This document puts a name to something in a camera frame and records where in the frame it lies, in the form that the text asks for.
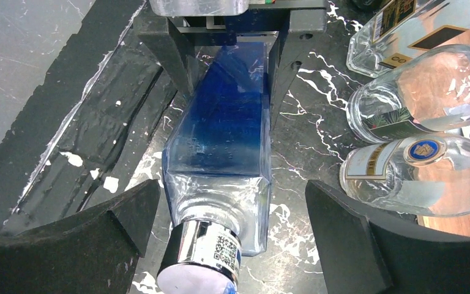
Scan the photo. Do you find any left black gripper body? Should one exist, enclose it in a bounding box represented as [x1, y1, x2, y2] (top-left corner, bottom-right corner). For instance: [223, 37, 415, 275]
[166, 1, 329, 47]

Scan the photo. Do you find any clear bottle white cap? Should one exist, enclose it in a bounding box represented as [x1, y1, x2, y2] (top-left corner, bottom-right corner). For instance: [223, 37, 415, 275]
[346, 44, 470, 144]

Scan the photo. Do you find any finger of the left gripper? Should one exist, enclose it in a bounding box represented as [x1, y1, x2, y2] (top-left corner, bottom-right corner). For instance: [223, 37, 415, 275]
[268, 9, 327, 127]
[137, 16, 200, 96]

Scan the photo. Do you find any clear liquor bottle black cap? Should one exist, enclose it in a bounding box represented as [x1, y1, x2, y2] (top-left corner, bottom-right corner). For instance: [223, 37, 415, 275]
[339, 134, 470, 217]

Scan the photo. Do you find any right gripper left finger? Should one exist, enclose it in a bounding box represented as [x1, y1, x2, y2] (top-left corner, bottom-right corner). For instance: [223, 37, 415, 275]
[0, 180, 160, 293]

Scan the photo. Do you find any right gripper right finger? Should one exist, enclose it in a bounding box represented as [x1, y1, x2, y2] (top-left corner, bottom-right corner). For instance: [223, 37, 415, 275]
[305, 180, 470, 293]

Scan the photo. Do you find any blue vodka bottle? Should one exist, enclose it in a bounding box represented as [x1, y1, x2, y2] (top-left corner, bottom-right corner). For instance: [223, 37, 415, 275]
[157, 42, 272, 293]

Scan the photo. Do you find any bottle gold label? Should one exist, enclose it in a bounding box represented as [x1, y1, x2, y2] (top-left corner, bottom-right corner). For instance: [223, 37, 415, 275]
[346, 0, 470, 78]

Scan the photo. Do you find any wooden board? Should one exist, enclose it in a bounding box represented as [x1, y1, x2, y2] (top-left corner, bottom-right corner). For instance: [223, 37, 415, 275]
[397, 16, 470, 240]

